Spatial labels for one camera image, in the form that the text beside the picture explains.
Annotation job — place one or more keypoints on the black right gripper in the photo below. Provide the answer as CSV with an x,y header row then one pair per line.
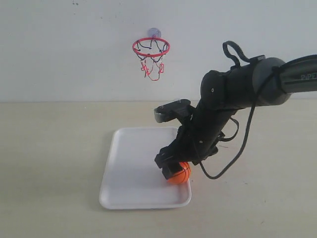
x,y
193,143

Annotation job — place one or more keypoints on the small orange basketball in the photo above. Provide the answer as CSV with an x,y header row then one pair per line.
x,y
182,176

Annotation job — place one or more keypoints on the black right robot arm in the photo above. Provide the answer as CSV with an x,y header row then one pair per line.
x,y
263,82

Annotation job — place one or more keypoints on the red mini basketball hoop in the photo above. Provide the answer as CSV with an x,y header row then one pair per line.
x,y
150,51

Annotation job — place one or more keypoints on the white plastic tray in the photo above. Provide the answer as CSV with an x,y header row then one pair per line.
x,y
131,178

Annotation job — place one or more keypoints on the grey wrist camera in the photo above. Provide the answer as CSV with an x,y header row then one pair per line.
x,y
178,109

